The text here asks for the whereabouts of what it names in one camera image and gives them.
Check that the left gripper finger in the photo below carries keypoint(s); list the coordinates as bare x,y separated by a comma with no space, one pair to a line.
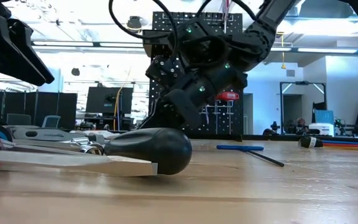
30,46
8,56

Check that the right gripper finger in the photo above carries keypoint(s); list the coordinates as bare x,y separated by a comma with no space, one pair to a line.
163,118

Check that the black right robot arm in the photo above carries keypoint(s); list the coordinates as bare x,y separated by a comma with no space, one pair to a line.
259,34

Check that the black metal pegboard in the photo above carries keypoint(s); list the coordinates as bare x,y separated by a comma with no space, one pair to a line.
228,115

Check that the black ceiling dome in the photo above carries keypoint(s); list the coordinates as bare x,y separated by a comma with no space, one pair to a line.
75,72

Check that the white work glove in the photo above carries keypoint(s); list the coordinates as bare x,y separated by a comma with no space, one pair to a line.
104,134

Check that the grey office chair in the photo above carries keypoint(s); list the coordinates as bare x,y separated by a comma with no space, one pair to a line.
19,119
51,122

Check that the black computer monitor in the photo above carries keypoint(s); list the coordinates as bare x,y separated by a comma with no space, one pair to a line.
98,99

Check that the black partition screen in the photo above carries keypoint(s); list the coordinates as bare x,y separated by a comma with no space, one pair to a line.
67,105

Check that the black pegboard bin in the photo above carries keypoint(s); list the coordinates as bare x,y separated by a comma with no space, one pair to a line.
154,40

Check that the long silver socket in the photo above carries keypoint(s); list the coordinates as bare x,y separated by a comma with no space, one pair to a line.
95,149
80,142

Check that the small black tripod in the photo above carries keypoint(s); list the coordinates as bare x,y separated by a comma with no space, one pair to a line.
274,127

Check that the black ceiling speaker yellow band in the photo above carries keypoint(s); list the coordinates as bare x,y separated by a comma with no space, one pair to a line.
134,23

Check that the person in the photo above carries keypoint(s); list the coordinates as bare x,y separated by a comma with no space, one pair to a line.
301,124

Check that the blue screen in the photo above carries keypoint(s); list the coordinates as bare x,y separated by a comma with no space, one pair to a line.
323,117

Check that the white box device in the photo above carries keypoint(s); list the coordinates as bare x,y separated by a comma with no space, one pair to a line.
322,130

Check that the black metal gantry frame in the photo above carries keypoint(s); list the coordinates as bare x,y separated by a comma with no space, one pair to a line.
281,105

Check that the slotted tool holder rail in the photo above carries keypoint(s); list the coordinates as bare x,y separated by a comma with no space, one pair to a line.
172,15

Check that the grey wall vent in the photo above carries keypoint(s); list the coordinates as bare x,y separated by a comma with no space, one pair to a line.
290,73

